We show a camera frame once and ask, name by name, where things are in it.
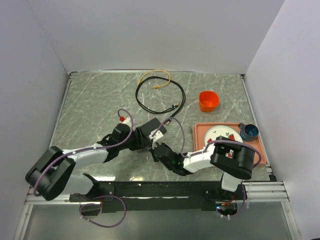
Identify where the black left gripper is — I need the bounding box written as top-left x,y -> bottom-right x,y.
118,126 -> 151,151

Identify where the black network switch box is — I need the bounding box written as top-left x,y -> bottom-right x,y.
139,117 -> 161,140

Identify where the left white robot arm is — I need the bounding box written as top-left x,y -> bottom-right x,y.
25,123 -> 152,201

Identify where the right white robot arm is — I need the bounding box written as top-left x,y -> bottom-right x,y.
149,136 -> 262,200

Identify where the pink plastic tray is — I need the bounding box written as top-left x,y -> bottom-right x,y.
193,122 -> 267,167

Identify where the white watermelon pattern plate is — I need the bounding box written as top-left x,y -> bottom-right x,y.
204,125 -> 243,146

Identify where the orange plastic cup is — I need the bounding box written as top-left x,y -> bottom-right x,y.
198,91 -> 220,113

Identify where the blue ceramic mug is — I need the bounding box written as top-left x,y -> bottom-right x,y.
238,122 -> 259,142

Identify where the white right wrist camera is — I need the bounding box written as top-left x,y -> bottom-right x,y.
148,129 -> 164,143

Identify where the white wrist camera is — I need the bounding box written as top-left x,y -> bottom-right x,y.
148,129 -> 164,143
119,116 -> 136,127

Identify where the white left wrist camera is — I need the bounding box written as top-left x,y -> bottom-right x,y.
119,116 -> 136,127

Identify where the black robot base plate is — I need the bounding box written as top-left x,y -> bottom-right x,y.
69,181 -> 248,213

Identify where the black cable with teal plugs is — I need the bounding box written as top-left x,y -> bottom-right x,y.
135,76 -> 187,118

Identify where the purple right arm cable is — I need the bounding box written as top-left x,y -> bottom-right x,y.
154,116 -> 262,218

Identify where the yellow ethernet cable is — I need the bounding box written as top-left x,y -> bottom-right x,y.
137,69 -> 172,90

